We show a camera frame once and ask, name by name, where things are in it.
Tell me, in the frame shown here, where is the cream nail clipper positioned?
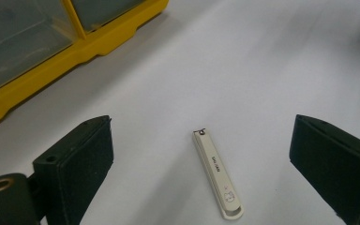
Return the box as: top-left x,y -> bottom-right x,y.
191,127 -> 245,221

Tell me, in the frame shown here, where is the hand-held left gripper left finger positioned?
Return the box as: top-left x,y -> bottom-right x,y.
32,114 -> 115,225

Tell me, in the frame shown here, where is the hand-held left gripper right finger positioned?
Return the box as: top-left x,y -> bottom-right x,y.
288,113 -> 360,225

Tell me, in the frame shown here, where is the set of clear drawers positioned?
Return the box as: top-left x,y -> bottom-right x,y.
0,0 -> 148,98

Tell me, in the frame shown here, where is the yellow black drawer organizer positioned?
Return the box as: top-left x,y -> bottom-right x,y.
0,0 -> 170,141

